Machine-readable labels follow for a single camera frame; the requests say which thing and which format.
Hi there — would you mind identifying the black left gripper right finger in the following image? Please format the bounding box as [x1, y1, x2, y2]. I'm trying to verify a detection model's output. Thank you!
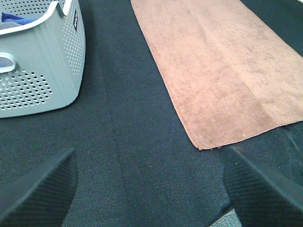
[223, 147, 303, 227]

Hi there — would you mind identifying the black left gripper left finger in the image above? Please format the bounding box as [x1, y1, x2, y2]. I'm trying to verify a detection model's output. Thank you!
[0, 148, 78, 227]

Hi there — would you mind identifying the brown towel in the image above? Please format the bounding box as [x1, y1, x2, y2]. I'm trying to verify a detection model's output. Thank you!
[131, 0, 303, 150]

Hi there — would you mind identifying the black table cloth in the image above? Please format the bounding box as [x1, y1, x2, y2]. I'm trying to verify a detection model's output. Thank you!
[0, 0, 303, 227]

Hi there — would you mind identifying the grey perforated laundry basket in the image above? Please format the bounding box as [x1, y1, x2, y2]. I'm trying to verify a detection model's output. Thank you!
[0, 0, 86, 118]

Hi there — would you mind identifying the blue towel in basket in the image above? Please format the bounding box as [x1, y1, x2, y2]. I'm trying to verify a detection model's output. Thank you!
[1, 12, 35, 25]

